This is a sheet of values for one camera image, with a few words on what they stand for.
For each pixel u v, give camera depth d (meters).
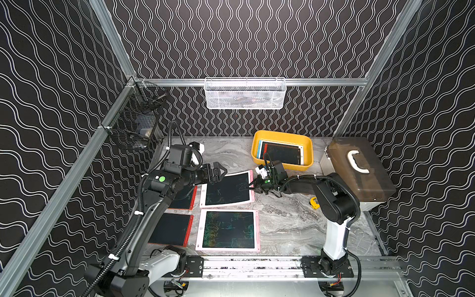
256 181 0.88
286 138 1.18
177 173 0.52
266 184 0.85
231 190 0.95
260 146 1.16
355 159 0.84
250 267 0.76
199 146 0.64
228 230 0.84
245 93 1.26
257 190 0.87
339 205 0.52
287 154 1.09
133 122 0.93
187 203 0.92
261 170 0.92
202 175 0.61
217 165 0.63
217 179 0.61
